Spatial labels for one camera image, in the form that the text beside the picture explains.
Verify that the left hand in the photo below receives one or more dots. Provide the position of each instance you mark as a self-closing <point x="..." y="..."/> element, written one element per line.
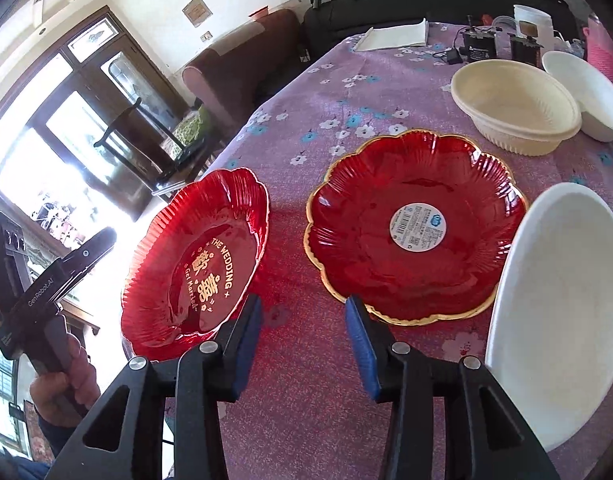
<point x="80" y="379"/>

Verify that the pink knit-sleeved thermos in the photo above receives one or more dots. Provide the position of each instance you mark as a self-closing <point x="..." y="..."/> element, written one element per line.
<point x="599" y="46"/>

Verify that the white foam plate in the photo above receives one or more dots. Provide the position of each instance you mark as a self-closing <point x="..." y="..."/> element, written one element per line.
<point x="550" y="340"/>

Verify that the red wedding plate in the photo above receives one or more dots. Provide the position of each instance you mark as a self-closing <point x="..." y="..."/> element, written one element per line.
<point x="193" y="268"/>

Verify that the white folded paper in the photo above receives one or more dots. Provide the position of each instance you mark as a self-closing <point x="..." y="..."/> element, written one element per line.
<point x="413" y="35"/>

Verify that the brown armchair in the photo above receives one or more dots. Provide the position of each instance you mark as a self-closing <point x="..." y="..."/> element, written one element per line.
<point x="246" y="67"/>

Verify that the black sofa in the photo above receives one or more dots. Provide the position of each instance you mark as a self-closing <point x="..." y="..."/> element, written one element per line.
<point x="335" y="20"/>

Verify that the white plastic jar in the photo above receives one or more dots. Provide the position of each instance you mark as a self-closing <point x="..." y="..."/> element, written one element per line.
<point x="531" y="22"/>

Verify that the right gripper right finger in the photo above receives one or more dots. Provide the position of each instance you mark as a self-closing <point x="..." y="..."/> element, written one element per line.
<point x="486" y="437"/>

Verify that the white foam bowl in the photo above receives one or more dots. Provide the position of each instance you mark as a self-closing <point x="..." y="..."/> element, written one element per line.
<point x="591" y="89"/>

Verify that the small cream plastic bowl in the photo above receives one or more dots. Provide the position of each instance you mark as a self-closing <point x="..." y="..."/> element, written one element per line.
<point x="516" y="106"/>

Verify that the dark wooden chair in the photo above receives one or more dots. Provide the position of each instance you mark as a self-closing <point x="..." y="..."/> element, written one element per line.
<point x="157" y="158"/>

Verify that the gold-rimmed red plate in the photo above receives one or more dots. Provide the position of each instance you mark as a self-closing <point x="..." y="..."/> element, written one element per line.
<point x="417" y="225"/>

